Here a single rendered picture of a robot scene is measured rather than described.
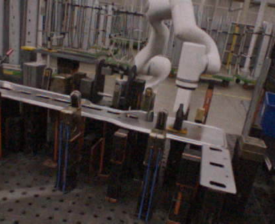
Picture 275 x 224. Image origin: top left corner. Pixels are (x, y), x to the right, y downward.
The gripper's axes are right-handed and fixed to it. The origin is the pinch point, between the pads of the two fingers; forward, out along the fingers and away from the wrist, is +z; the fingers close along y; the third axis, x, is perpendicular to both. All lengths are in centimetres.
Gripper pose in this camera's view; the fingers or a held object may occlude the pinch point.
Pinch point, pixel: (178, 123)
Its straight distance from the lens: 108.3
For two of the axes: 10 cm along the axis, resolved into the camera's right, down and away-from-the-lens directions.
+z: -1.5, 9.4, 3.2
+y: -2.4, 2.8, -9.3
